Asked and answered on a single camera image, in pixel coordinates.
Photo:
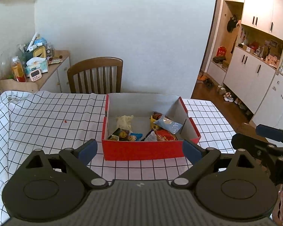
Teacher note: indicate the white hallway cabinets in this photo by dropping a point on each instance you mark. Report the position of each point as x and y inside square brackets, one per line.
[247, 54]

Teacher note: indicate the green snack packet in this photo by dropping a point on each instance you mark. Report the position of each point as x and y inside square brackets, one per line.
[117, 132]

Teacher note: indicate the tissue pack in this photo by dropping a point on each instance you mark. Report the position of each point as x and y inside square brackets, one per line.
[36, 63]

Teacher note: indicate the pink digital timer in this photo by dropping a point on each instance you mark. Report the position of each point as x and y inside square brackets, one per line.
[35, 75]

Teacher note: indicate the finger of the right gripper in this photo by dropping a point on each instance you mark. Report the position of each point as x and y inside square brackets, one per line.
[270, 132]

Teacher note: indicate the red cardboard box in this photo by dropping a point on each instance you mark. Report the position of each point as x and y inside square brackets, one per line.
[141, 106]

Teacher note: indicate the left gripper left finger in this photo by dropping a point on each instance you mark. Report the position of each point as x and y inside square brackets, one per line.
[76, 161]

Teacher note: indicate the orange drink bottle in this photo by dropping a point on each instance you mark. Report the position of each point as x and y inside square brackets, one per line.
[17, 70]

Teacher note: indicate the brown wooden chair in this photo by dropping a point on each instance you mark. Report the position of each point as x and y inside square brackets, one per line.
[99, 75]

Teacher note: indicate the white checked tablecloth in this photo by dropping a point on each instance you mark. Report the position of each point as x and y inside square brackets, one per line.
[54, 121]

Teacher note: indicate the red orange snack bag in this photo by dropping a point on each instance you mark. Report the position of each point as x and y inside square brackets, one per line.
[164, 135]

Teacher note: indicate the cream snack in box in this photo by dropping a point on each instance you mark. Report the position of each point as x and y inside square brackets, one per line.
[124, 122]

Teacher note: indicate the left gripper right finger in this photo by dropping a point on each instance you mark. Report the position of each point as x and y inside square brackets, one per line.
[203, 162]

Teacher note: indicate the light blue cookie packet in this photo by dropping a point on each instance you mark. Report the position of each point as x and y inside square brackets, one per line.
[168, 124]

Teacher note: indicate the yellow snack packet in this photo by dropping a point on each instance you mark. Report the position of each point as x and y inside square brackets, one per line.
[153, 126]

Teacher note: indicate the wooden side cabinet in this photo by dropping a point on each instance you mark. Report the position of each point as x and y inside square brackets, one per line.
[55, 80]

